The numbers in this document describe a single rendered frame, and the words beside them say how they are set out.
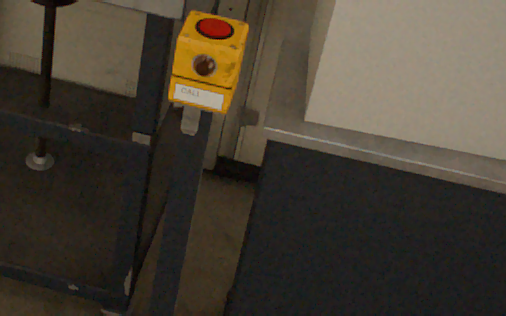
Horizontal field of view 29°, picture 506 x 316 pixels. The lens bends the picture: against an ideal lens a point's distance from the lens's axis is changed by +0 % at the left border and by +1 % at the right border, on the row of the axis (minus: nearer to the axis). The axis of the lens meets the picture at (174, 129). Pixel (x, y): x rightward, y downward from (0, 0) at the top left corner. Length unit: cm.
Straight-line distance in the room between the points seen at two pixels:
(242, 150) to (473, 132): 108
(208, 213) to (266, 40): 44
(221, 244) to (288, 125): 94
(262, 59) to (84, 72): 45
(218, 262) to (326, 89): 95
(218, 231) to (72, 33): 58
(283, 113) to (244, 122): 97
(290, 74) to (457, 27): 29
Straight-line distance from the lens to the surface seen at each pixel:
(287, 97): 142
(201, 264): 221
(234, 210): 237
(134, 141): 164
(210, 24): 125
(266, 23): 220
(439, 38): 132
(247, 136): 237
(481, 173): 139
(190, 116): 130
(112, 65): 237
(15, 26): 241
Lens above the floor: 152
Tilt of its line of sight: 36 degrees down
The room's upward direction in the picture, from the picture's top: 10 degrees clockwise
